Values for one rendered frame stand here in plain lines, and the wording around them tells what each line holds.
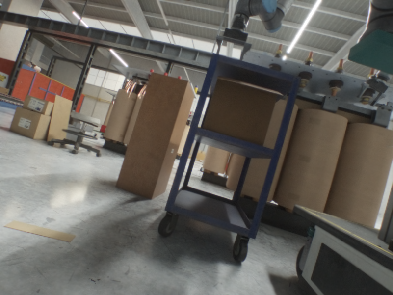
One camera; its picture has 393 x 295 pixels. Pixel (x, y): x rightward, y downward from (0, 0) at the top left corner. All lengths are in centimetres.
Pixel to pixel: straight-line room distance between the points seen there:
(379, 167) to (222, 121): 152
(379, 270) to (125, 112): 375
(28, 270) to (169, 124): 112
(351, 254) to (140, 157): 129
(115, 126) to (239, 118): 315
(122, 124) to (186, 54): 776
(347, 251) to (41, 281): 85
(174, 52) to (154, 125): 989
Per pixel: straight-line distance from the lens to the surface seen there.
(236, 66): 103
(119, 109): 393
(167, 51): 1143
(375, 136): 216
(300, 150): 189
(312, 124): 193
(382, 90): 189
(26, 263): 76
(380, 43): 111
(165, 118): 151
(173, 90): 156
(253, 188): 177
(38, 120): 305
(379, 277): 72
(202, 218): 97
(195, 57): 1098
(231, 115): 98
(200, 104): 96
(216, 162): 336
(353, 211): 208
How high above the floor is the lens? 42
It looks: 2 degrees up
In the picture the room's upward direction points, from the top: 17 degrees clockwise
